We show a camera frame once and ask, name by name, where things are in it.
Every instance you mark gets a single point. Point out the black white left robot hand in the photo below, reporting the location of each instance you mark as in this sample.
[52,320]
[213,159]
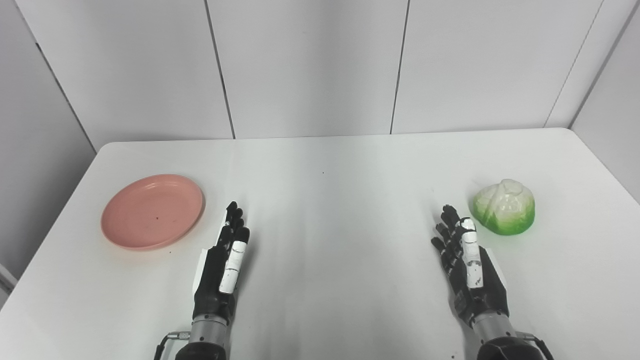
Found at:
[212,280]

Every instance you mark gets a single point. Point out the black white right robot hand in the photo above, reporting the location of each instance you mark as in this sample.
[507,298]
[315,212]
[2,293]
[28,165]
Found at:
[487,290]

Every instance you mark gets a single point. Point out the green white toy cabbage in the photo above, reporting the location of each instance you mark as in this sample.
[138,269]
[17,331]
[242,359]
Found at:
[505,210]

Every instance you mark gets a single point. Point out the pink round plate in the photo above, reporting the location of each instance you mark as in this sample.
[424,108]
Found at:
[150,212]

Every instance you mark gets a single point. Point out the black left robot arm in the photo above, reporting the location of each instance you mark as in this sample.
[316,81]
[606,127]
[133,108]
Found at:
[207,335]

